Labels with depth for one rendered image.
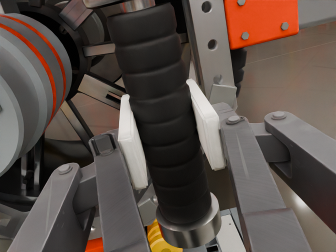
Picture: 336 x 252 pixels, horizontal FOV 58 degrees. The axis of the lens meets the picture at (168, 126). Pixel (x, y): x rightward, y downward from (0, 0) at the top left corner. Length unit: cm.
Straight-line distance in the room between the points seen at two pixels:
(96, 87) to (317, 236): 99
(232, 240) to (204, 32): 87
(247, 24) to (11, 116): 28
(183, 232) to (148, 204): 27
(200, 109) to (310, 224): 117
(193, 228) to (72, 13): 37
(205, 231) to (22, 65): 20
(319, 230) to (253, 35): 99
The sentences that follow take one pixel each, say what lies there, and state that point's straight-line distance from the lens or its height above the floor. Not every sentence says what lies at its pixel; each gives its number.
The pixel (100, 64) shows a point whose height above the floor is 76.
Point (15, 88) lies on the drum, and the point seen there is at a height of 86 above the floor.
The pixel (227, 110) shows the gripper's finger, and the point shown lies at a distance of 16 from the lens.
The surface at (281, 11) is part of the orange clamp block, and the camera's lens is 41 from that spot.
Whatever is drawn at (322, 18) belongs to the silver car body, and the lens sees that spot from 86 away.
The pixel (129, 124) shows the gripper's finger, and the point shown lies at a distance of 15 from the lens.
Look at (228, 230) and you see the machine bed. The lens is 118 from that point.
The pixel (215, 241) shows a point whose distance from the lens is 105.
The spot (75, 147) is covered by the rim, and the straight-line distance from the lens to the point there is 74.
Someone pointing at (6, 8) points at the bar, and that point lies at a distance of 41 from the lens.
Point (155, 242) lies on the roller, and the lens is 53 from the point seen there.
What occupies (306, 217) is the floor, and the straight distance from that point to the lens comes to 133.
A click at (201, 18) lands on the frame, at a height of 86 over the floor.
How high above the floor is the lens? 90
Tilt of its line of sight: 24 degrees down
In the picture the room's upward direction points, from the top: 14 degrees counter-clockwise
